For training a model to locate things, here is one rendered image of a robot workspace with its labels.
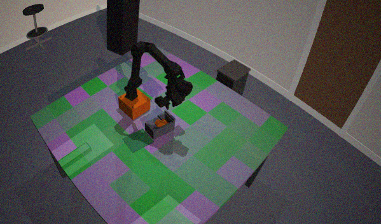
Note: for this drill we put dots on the orange l-shaped part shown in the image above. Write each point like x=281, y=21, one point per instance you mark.
x=160, y=123

